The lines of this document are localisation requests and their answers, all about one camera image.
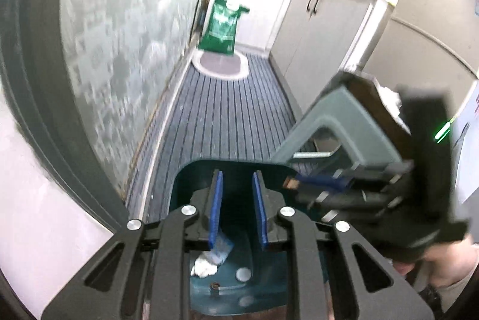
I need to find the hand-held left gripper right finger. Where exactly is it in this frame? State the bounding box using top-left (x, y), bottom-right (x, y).
top-left (251, 170), bottom-right (436, 320)

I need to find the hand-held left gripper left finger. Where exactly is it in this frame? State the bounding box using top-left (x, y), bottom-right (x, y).
top-left (41, 170), bottom-right (225, 320)

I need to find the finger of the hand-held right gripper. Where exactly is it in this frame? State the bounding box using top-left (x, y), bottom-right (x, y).
top-left (294, 189), bottom-right (378, 221)
top-left (295, 161), bottom-right (414, 193)

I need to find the blue white plastic packet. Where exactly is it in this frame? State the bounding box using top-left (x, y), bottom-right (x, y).
top-left (210, 232), bottom-right (234, 264)

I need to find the dark teal trash bin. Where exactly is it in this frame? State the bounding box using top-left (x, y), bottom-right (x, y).
top-left (170, 158), bottom-right (330, 317)

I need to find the white tissue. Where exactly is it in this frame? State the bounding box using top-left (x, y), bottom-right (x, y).
top-left (190, 254), bottom-right (219, 277)

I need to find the person's right forearm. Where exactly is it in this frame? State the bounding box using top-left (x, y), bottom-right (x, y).
top-left (415, 275), bottom-right (479, 319)

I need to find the person's right hand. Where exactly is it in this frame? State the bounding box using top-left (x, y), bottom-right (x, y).
top-left (393, 239), bottom-right (479, 288)

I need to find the grey plastic stool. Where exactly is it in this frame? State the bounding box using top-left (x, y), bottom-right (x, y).
top-left (269, 70), bottom-right (416, 178)

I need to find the grey striped floor mat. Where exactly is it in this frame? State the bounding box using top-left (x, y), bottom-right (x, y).
top-left (127, 51), bottom-right (311, 227)

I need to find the beige refrigerator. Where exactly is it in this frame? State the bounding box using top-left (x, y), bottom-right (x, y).
top-left (361, 0), bottom-right (479, 111)

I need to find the oval grey rug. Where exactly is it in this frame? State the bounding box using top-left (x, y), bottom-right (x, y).
top-left (192, 48), bottom-right (249, 81)

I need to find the green rice bag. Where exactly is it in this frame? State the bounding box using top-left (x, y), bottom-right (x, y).
top-left (198, 0), bottom-right (251, 55)

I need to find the white stove cabinet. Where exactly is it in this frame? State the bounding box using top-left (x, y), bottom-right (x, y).
top-left (215, 0), bottom-right (296, 51)

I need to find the patterned glass sliding door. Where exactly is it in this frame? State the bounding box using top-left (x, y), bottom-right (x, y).
top-left (0, 0), bottom-right (225, 231)

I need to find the cabinet with black handles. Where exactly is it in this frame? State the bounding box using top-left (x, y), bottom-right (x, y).
top-left (269, 0), bottom-right (378, 119)

